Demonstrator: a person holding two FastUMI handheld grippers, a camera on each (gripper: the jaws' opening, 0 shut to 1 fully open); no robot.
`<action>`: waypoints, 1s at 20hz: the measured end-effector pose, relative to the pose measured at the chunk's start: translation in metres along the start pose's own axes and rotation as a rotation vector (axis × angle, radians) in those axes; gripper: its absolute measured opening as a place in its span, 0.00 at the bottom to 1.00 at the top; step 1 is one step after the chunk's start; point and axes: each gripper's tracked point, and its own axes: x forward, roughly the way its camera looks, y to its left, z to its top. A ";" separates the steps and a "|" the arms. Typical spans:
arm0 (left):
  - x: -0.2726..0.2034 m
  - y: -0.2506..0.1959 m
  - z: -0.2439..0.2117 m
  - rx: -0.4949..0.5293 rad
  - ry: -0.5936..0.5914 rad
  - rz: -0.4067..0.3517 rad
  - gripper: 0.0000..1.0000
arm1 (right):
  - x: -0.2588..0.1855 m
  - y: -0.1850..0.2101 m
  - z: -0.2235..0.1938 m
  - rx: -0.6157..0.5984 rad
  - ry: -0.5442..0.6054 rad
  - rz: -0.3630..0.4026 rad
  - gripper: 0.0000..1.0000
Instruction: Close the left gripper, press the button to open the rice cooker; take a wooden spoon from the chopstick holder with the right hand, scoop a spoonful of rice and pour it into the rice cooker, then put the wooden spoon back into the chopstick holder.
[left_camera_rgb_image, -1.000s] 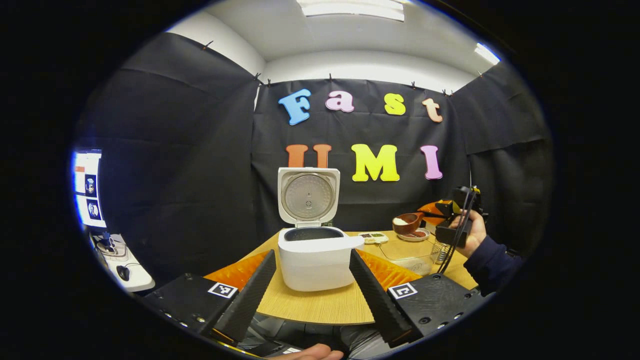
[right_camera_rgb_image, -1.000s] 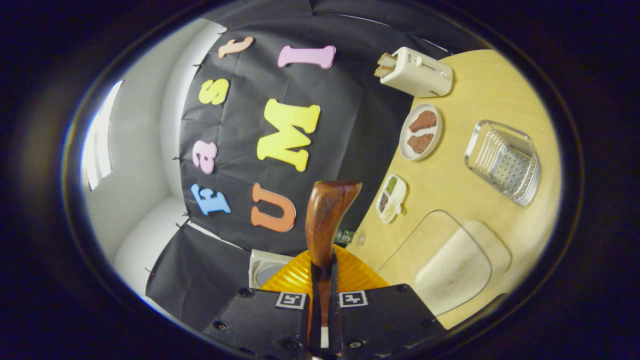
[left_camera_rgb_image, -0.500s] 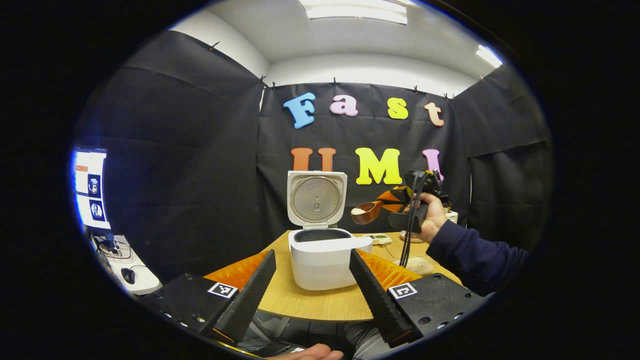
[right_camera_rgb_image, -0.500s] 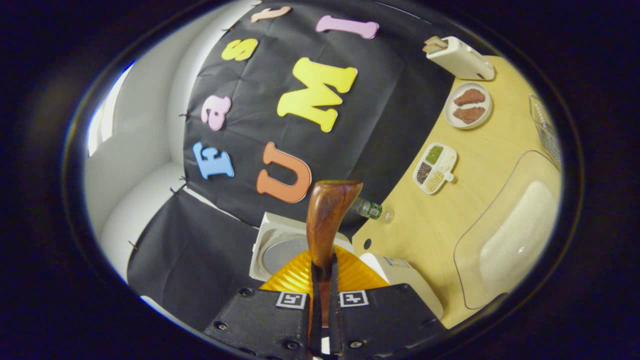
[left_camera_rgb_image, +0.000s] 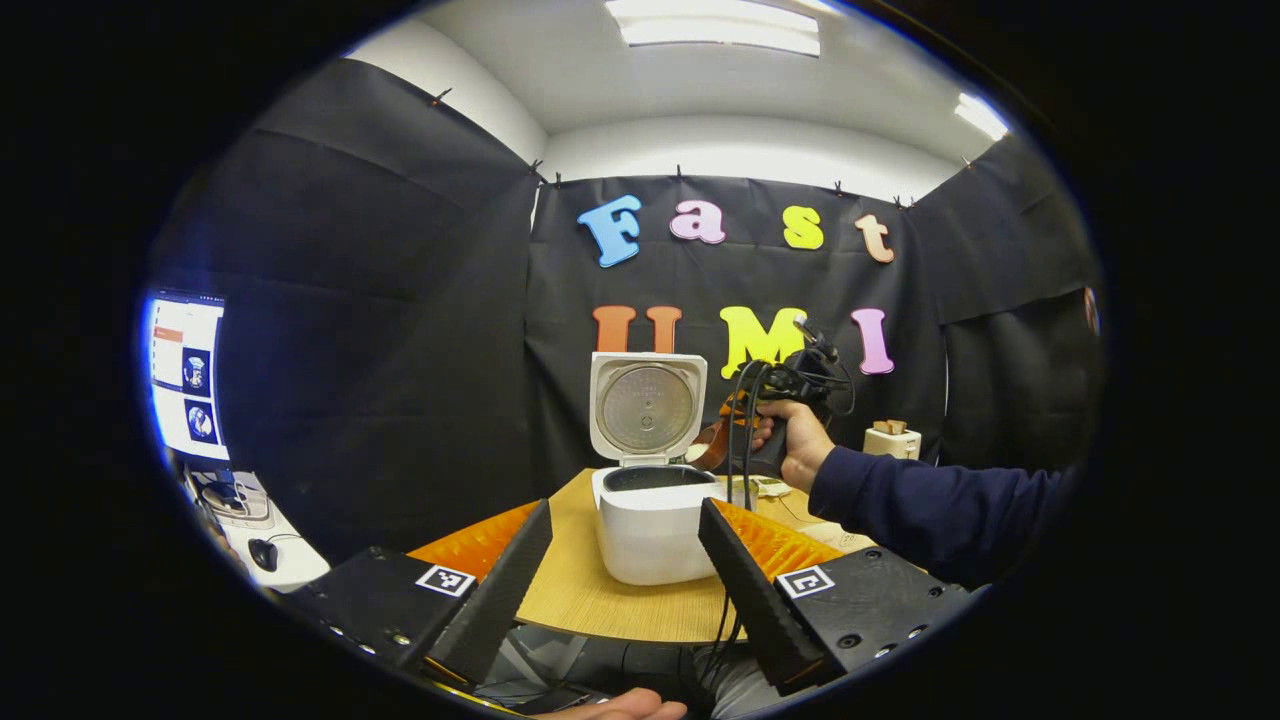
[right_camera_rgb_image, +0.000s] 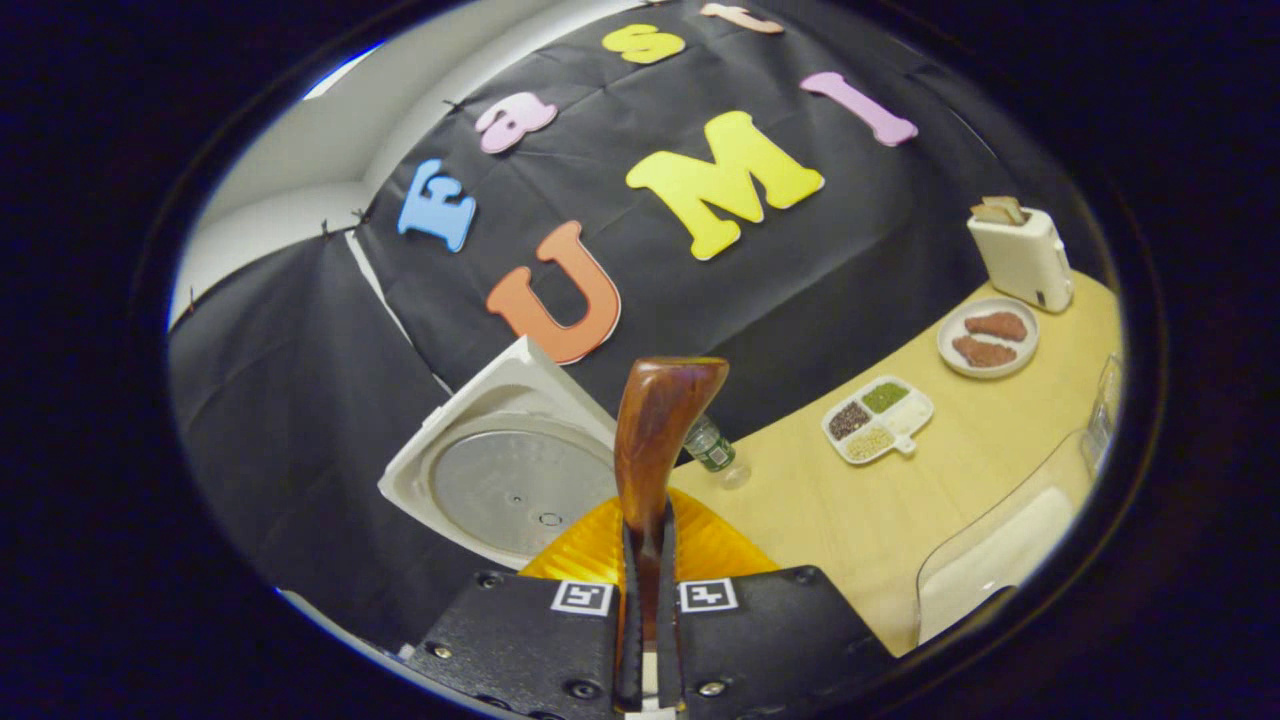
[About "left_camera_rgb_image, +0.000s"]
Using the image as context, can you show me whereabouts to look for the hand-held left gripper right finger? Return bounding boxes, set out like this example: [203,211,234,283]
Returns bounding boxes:
[698,497,976,696]

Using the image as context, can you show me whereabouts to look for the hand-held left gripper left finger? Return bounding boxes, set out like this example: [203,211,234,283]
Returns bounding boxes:
[275,498,554,691]

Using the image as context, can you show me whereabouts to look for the white rice cooker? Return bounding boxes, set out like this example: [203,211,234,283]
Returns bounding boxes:
[589,351,730,587]

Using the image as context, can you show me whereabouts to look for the white toaster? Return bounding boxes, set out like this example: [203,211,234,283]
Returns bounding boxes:
[864,419,923,462]

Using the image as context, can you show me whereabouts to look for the white side desk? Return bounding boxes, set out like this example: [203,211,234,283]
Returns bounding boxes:
[185,465,332,591]

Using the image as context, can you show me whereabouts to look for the black backdrop cloth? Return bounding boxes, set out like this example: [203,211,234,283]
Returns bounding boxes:
[145,58,1106,566]

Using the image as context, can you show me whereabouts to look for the small ceiling light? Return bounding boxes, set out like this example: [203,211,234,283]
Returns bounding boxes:
[953,92,1011,142]

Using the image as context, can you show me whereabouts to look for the long ceiling light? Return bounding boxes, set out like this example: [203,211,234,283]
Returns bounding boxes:
[604,0,823,57]

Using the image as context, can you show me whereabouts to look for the computer monitor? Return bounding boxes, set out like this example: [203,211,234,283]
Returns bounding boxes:
[147,290,227,463]

